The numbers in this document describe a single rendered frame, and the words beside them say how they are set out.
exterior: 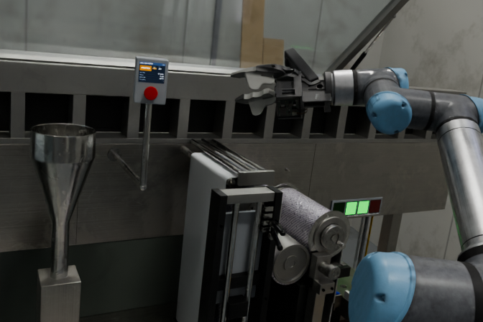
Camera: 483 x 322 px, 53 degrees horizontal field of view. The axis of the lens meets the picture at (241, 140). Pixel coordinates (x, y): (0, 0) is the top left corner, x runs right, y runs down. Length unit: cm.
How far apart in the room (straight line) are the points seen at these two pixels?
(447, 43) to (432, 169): 213
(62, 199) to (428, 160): 148
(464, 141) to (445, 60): 327
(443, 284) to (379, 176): 131
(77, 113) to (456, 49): 322
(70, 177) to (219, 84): 58
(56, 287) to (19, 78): 53
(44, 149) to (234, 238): 46
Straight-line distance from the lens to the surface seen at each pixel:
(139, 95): 110
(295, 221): 148
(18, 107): 138
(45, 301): 127
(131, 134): 145
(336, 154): 181
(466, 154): 90
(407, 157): 206
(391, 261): 70
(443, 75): 418
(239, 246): 117
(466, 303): 71
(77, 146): 112
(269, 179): 123
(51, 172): 114
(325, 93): 103
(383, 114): 93
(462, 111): 97
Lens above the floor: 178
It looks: 12 degrees down
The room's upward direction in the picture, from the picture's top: 7 degrees clockwise
